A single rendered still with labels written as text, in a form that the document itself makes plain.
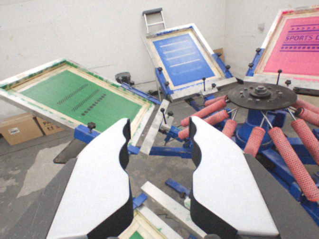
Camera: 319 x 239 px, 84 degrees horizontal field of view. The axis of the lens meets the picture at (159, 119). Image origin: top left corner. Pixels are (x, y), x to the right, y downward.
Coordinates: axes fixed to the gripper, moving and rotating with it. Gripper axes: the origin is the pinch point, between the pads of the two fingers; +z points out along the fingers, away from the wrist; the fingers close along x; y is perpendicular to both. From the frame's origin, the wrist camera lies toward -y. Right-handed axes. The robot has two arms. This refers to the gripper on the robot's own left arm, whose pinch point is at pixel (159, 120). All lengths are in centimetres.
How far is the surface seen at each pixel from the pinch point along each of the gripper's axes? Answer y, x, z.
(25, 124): 167, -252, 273
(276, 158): 57, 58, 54
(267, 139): 52, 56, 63
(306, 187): 52, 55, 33
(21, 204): 191, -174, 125
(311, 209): 67, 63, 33
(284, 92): 28, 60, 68
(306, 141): 42, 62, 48
